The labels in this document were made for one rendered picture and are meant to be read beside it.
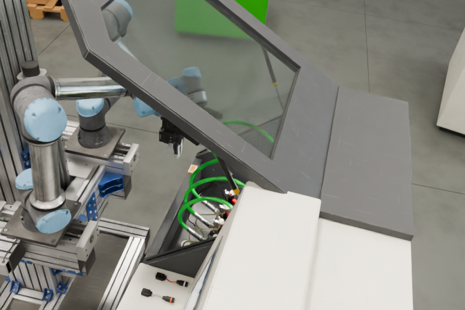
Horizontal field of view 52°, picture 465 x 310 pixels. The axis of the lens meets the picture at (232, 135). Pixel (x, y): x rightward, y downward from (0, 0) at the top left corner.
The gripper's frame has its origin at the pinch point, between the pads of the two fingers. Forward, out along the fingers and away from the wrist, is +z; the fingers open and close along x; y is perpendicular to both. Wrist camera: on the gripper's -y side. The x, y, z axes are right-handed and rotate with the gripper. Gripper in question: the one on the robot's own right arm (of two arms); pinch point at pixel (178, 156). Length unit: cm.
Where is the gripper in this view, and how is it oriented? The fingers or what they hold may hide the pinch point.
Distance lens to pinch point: 193.5
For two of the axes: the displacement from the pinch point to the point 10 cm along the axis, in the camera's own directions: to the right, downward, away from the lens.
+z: -0.9, 7.6, 6.4
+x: -2.6, 6.0, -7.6
